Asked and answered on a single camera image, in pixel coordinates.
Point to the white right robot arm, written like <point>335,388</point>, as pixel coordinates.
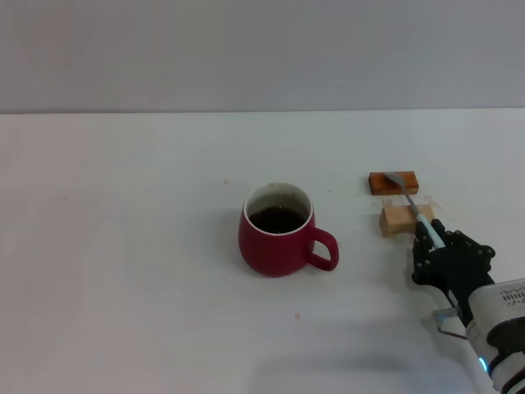
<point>500,320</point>

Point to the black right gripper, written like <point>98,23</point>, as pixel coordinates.
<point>459,275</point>

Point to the dark brown coffee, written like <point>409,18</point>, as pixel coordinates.
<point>279,220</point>

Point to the red ceramic cup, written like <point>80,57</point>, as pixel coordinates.
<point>270,254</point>

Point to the dark orange wooden block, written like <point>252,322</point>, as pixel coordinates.
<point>379,184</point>

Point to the light wooden spoon rest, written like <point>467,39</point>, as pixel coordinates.
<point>393,221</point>

